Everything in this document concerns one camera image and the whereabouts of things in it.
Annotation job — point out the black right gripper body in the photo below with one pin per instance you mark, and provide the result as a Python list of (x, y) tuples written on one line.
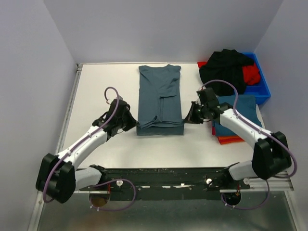
[(198, 113)]

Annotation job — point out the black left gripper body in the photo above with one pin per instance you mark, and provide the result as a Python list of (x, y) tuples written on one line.
[(127, 122)]

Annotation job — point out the grey-blue t shirt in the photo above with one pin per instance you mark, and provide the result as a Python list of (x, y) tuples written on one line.
[(159, 108)]

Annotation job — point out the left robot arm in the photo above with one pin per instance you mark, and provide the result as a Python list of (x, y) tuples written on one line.
[(59, 174)]

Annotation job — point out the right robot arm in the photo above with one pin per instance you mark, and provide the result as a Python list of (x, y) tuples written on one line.
[(270, 152)]

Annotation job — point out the folded orange t shirt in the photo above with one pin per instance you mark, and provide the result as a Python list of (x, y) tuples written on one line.
[(229, 139)]

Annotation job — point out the folded teal t shirt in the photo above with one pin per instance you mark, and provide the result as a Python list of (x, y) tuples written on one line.
[(246, 106)]

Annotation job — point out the black t shirt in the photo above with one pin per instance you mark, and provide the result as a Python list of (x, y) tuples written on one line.
[(220, 65)]

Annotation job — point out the red t shirt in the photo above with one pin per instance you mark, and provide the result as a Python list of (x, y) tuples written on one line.
[(251, 74)]

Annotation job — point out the blue plastic bin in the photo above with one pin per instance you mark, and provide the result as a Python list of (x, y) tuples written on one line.
[(260, 90)]

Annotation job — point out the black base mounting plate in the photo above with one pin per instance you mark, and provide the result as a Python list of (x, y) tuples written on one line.
[(161, 184)]

